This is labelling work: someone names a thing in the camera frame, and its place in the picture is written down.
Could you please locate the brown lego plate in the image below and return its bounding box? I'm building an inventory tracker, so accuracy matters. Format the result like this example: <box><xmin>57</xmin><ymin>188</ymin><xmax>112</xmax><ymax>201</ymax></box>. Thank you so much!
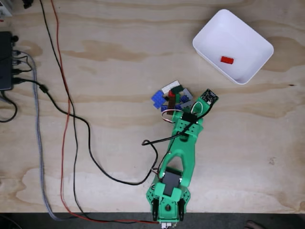
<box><xmin>167</xmin><ymin>95</ymin><xmax>177</xmax><ymax>115</ymax></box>

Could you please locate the long blue lego brick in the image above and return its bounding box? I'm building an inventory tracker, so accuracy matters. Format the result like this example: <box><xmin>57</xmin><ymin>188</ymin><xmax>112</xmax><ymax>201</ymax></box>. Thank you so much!
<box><xmin>151</xmin><ymin>91</ymin><xmax>165</xmax><ymax>102</ymax></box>
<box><xmin>153</xmin><ymin>97</ymin><xmax>168</xmax><ymax>109</ymax></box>

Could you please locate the white lego brick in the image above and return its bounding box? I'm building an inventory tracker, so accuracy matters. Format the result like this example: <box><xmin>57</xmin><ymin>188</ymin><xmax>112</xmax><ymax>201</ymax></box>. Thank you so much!
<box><xmin>161</xmin><ymin>80</ymin><xmax>181</xmax><ymax>94</ymax></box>

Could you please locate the white plastic bin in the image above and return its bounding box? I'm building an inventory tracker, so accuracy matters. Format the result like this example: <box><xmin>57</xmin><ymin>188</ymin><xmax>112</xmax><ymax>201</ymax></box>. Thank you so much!
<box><xmin>192</xmin><ymin>9</ymin><xmax>274</xmax><ymax>85</ymax></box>

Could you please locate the person's foot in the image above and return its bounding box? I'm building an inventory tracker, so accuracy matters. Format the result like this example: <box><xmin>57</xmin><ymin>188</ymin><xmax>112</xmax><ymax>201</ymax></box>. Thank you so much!
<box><xmin>245</xmin><ymin>219</ymin><xmax>265</xmax><ymax>229</ymax></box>

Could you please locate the black hub box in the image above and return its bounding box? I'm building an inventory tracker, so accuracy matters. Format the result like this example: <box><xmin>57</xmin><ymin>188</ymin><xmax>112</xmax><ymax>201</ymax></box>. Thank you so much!
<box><xmin>0</xmin><ymin>31</ymin><xmax>19</xmax><ymax>91</ymax></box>

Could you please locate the white power supply box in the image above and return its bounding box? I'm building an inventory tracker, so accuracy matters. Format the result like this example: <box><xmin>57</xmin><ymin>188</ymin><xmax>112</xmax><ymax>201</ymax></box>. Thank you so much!
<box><xmin>0</xmin><ymin>0</ymin><xmax>13</xmax><ymax>17</ymax></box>

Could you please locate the camera circuit board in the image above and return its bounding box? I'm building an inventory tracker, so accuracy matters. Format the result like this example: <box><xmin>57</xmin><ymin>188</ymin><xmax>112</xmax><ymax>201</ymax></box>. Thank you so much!
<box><xmin>199</xmin><ymin>88</ymin><xmax>219</xmax><ymax>106</ymax></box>

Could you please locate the white red servo wire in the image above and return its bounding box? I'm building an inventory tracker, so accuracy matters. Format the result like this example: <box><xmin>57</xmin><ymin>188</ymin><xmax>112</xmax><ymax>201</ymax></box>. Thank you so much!
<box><xmin>162</xmin><ymin>109</ymin><xmax>183</xmax><ymax>124</ymax></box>

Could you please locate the thin black wire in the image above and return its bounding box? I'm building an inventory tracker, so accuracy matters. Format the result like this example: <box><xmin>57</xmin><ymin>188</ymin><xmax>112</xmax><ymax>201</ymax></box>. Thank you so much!
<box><xmin>39</xmin><ymin>0</ymin><xmax>158</xmax><ymax>224</ymax></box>

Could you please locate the thick black cable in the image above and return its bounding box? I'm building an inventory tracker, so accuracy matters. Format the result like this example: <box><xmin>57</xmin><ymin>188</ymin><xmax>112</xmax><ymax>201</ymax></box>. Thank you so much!
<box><xmin>11</xmin><ymin>77</ymin><xmax>214</xmax><ymax>186</ymax></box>

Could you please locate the grey braided cable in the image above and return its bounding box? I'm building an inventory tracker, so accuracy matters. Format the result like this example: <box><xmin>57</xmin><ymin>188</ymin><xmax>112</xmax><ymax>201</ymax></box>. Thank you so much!
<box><xmin>14</xmin><ymin>50</ymin><xmax>79</xmax><ymax>221</ymax></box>

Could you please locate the thin black hub cable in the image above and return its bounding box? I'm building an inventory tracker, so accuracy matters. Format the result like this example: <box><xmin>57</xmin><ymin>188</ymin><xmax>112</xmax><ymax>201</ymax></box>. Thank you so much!
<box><xmin>13</xmin><ymin>55</ymin><xmax>33</xmax><ymax>73</ymax></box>

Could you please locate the black cable loop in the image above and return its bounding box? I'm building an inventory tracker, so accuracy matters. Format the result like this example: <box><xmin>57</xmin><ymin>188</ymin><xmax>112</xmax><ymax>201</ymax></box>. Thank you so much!
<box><xmin>0</xmin><ymin>92</ymin><xmax>19</xmax><ymax>124</ymax></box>

